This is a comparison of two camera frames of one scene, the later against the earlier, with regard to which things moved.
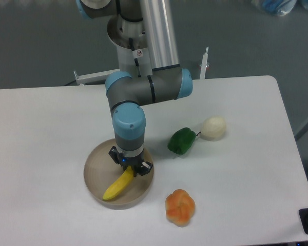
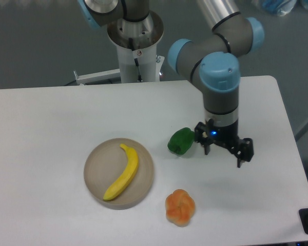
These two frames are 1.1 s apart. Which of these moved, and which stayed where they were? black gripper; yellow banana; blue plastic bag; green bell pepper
Moved: black gripper
Stayed: yellow banana; blue plastic bag; green bell pepper
